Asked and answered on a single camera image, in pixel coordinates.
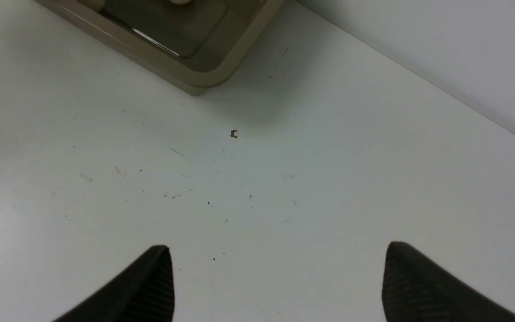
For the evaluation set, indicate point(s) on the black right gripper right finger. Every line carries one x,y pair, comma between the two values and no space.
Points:
416,289

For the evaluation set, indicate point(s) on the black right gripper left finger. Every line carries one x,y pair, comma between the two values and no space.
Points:
142,292

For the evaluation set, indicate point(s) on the tan plastic storage bin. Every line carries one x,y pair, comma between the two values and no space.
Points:
195,45

